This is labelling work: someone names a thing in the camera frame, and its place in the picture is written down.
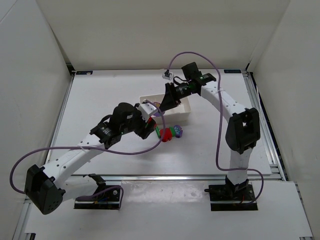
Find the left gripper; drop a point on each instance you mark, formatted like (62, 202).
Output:
(144, 127)

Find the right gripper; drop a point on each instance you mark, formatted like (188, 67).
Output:
(172, 91)

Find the red green lego stack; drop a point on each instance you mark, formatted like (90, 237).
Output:
(150, 124)

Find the purple rounded lego piece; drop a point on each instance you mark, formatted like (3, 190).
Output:
(157, 114)

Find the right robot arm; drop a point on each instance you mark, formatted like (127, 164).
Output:
(243, 124)

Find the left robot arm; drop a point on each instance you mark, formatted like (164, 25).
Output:
(49, 185)

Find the white divided plastic tray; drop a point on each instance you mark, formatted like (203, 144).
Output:
(175, 115)

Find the purple paw lego piece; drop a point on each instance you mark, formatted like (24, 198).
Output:
(178, 131)

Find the red green lego cluster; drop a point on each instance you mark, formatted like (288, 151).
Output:
(165, 134)

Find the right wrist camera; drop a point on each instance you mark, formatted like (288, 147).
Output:
(167, 75)

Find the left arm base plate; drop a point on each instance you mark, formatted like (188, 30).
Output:
(105, 197)

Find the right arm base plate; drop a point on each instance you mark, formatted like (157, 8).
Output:
(223, 201)

